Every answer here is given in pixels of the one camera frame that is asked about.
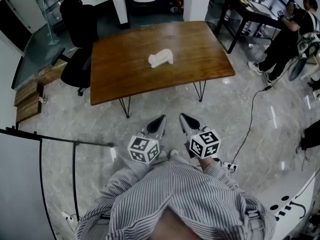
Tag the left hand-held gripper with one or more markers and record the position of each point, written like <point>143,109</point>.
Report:
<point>143,149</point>

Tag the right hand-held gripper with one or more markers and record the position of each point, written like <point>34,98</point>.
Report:
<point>205,144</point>

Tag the person's right forearm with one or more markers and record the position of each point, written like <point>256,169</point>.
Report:
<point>225,179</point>

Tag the person's left forearm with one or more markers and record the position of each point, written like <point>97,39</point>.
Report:
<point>120,181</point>

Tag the person's white shoe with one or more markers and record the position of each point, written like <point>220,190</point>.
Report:
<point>162,154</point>
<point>174,152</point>

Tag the wooden table with hairpin legs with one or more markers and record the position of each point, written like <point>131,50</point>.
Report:
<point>130,71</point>

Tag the white power strip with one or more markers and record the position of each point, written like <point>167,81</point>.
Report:
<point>230,166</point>

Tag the person's striped shirt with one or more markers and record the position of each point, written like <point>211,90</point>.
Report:
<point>180,189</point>

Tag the black office chair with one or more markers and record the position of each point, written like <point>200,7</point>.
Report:
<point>80,66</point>

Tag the white plastic bottle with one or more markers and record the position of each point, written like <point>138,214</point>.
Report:
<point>227,14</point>

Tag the red fire extinguisher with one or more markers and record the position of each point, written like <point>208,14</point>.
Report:
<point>179,5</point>

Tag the small bottle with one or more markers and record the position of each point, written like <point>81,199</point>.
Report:
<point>42,100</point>

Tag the black bag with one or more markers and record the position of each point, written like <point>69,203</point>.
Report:
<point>311,136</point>

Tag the white curved machine housing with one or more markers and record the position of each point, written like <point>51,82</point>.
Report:
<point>292,201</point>

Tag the stacked wooden boxes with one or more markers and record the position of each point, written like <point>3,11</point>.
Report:
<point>28,101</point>

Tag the white and black chair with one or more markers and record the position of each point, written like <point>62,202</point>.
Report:
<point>303,51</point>

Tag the teal floor stand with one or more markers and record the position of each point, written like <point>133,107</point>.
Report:
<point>52,31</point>

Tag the white board panel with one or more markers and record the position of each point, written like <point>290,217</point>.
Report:
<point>20,184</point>

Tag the black metal frame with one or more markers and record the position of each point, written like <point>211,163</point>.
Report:
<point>74,164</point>

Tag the black metal-frame table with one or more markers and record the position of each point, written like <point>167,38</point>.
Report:
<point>252,14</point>

